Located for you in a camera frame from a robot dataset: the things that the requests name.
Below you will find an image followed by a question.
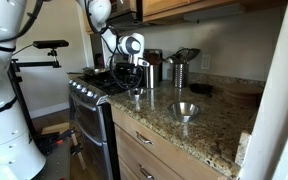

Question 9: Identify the small stainless steel bowl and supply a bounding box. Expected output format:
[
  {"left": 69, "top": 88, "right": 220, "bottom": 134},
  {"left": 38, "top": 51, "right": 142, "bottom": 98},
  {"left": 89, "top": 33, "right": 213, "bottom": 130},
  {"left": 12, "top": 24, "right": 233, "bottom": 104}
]
[
  {"left": 127, "top": 87, "right": 148, "bottom": 102},
  {"left": 167, "top": 101, "right": 200, "bottom": 124}
]

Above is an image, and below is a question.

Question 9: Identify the stainless steel stove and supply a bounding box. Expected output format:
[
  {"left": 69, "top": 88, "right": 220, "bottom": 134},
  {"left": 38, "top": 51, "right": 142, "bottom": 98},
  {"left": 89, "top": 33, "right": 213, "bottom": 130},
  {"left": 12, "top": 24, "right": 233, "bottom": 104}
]
[{"left": 66, "top": 68, "right": 145, "bottom": 180}]

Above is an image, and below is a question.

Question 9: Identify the black camera stand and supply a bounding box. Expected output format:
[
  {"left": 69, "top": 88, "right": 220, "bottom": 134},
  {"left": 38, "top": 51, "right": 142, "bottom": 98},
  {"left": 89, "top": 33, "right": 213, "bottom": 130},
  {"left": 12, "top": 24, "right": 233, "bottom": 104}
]
[{"left": 7, "top": 48, "right": 62, "bottom": 136}]

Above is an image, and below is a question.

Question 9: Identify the metal ladle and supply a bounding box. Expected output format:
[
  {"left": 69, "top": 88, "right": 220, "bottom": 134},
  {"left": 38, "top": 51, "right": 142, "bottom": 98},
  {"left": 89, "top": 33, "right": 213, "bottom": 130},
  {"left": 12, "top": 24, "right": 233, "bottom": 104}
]
[{"left": 164, "top": 55, "right": 178, "bottom": 65}]

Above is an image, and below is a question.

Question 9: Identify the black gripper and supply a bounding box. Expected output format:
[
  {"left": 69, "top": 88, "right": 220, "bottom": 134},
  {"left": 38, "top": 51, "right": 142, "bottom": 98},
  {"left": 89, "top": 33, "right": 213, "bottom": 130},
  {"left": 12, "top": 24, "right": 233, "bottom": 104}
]
[{"left": 123, "top": 64, "right": 144, "bottom": 90}]

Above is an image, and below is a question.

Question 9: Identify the white wall outlet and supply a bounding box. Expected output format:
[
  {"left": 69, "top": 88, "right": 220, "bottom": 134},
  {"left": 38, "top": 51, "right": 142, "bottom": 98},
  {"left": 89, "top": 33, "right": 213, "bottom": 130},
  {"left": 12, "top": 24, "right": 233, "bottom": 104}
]
[{"left": 200, "top": 53, "right": 212, "bottom": 70}]

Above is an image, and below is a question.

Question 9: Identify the steel frying pan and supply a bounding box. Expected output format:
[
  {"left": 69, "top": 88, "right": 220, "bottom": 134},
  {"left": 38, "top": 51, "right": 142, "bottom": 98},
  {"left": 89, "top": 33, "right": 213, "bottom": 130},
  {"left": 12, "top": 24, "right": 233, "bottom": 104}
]
[{"left": 67, "top": 66, "right": 111, "bottom": 77}]

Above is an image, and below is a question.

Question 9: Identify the kitchen base cabinet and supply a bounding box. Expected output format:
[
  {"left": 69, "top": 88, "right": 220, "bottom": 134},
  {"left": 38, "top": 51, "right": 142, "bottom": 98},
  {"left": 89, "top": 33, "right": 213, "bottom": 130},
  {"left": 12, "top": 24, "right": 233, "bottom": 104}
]
[{"left": 110, "top": 105, "right": 228, "bottom": 180}]

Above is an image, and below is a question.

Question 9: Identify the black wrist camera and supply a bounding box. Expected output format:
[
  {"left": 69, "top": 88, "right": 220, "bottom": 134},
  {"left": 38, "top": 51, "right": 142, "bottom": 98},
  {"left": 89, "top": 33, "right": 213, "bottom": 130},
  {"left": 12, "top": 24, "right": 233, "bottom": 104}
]
[{"left": 114, "top": 62, "right": 131, "bottom": 76}]

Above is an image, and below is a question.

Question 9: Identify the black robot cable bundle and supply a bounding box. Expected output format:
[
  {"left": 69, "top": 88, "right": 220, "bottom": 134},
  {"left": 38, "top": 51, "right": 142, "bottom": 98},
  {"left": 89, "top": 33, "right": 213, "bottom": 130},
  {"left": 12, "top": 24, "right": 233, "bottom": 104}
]
[{"left": 83, "top": 0, "right": 145, "bottom": 90}]

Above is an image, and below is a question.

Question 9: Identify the black red clamp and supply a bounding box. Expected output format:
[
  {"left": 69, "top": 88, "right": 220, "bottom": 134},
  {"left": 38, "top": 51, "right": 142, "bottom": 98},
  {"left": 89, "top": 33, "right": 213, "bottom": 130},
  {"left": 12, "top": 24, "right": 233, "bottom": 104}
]
[{"left": 33, "top": 128, "right": 85, "bottom": 168}]

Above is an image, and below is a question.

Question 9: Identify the perforated steel utensil holder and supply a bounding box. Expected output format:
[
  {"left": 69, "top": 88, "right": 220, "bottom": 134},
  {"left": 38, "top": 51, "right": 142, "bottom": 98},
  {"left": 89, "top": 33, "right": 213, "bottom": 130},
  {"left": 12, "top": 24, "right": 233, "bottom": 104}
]
[
  {"left": 144, "top": 63, "right": 162, "bottom": 89},
  {"left": 173, "top": 63, "right": 190, "bottom": 89}
]

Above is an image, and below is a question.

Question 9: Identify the metal drawer handle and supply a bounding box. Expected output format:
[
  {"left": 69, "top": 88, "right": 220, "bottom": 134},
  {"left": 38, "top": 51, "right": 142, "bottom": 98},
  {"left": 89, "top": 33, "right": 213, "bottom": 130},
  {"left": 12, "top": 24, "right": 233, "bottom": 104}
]
[
  {"left": 135, "top": 131, "right": 154, "bottom": 146},
  {"left": 138, "top": 164, "right": 156, "bottom": 180}
]

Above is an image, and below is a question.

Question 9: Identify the wooden wall cabinet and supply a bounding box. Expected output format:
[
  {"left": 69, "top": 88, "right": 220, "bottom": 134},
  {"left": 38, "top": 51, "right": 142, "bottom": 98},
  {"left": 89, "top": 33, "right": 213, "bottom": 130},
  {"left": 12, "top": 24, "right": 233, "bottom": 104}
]
[{"left": 80, "top": 0, "right": 288, "bottom": 34}]

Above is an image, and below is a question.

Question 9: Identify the black stereo camera bar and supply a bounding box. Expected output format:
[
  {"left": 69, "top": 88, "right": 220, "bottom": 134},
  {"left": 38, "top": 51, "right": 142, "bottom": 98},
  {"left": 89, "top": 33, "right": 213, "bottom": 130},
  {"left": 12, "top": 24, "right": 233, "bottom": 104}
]
[{"left": 32, "top": 39, "right": 70, "bottom": 50}]

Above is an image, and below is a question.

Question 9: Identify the stack of round wooden trivets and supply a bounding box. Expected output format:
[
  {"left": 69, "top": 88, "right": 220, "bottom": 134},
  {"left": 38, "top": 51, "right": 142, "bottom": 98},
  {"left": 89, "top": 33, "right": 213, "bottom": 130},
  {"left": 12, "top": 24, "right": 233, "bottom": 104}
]
[{"left": 222, "top": 83, "right": 264, "bottom": 108}]

